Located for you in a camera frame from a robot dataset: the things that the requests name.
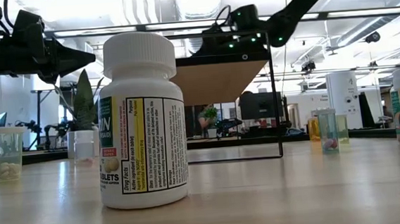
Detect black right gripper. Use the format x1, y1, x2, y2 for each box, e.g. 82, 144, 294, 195
189, 3, 270, 57

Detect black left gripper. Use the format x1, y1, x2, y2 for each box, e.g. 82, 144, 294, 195
11, 30, 98, 87

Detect pink vial with pink pills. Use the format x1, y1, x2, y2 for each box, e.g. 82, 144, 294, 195
72, 129, 97, 168

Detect large white aspirin bottle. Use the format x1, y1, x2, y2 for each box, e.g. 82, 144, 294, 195
89, 28, 192, 212

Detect clear vial white pills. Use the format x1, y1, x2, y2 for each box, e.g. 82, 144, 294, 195
0, 125, 28, 182

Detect orange pill vial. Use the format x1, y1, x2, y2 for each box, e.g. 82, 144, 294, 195
307, 116, 321, 142

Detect teal vial with red pills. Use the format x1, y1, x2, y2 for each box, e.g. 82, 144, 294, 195
315, 107, 341, 155

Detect yellow vial with yellow pills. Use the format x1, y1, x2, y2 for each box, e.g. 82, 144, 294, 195
335, 113, 351, 144

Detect large gummy supplement bottle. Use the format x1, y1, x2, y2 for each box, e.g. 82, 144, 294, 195
389, 85, 400, 147

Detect green plant in white pot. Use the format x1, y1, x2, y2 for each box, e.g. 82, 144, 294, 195
54, 67, 111, 161

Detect overhead LED light bar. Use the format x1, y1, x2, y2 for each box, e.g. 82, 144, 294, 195
44, 5, 400, 40

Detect black background monitor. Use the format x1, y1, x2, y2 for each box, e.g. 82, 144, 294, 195
238, 90, 286, 121

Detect small background potted plant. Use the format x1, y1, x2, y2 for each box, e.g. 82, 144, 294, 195
203, 105, 222, 139

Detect person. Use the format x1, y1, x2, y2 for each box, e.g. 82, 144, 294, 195
196, 107, 212, 137

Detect white round column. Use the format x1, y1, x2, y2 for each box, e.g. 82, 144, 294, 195
325, 70, 363, 131

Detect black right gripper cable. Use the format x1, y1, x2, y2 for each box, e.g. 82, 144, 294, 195
213, 4, 234, 30

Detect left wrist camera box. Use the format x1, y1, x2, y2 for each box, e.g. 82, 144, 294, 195
8, 8, 46, 46

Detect wooden shelf, black metal frame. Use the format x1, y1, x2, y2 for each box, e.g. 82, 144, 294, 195
165, 27, 285, 166

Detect black aluminium table frame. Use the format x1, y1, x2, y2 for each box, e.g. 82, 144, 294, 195
0, 125, 399, 172

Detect black ceiling dome camera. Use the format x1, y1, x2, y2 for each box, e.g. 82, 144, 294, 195
364, 30, 382, 44

